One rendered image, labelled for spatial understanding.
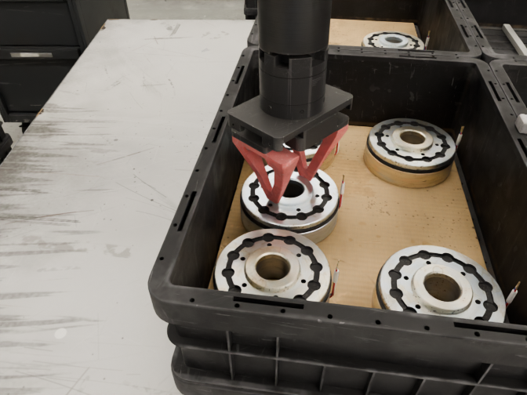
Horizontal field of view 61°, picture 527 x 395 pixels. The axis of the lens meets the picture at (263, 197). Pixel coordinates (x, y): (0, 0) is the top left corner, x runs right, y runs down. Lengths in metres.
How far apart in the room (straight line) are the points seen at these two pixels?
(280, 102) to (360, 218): 0.18
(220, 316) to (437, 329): 0.13
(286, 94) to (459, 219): 0.25
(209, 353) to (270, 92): 0.21
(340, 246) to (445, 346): 0.19
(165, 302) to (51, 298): 0.35
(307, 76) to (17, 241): 0.50
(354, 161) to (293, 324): 0.32
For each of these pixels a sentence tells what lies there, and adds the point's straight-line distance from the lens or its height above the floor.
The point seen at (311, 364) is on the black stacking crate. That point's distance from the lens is 0.36.
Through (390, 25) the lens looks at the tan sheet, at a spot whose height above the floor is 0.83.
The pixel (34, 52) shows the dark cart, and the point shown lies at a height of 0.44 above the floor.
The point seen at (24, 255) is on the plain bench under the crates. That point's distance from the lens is 0.70.
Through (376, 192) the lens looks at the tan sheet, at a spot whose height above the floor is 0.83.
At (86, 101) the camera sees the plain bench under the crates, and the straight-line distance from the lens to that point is 1.01.
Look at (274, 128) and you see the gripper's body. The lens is 0.37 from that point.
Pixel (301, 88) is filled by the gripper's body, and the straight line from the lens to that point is 0.37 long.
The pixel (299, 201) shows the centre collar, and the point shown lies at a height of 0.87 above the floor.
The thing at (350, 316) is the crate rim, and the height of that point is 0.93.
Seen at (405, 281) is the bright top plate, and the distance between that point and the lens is 0.40.
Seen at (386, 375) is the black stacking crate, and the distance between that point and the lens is 0.36.
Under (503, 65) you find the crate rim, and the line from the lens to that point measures 0.63.
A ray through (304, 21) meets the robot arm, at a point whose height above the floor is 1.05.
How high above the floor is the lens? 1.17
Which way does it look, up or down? 42 degrees down
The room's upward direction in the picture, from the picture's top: straight up
